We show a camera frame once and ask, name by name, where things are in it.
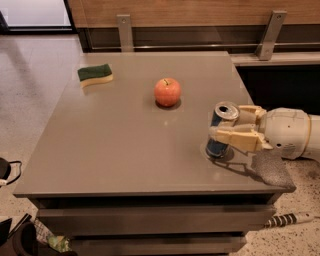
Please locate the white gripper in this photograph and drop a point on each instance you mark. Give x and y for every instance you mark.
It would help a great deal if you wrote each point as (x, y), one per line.
(286, 130)

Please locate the Red Bull can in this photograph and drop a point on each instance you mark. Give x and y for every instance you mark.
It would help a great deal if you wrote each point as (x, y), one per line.
(225, 115)

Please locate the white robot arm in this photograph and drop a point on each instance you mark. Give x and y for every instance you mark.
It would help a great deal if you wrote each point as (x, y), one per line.
(312, 150)

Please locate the green and yellow sponge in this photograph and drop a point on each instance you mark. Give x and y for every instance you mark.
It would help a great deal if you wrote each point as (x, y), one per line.
(93, 75)

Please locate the red apple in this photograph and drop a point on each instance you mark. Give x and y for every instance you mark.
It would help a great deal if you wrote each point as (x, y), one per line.
(167, 92)

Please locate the grey drawer cabinet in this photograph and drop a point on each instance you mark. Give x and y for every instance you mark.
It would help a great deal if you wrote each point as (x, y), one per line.
(120, 174)

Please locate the green snack bag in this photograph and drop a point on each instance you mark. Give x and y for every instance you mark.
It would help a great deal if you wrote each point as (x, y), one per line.
(45, 236)

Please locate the black bin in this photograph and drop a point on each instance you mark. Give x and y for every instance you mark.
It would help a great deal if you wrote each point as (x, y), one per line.
(19, 241)

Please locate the right metal bracket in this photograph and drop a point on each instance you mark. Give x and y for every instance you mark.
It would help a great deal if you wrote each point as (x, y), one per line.
(265, 48)

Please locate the metal bracket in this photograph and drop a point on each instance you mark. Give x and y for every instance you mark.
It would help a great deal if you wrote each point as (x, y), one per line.
(125, 32)
(265, 48)

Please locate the left metal bracket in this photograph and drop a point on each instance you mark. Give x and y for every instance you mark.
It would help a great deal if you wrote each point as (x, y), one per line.
(125, 32)

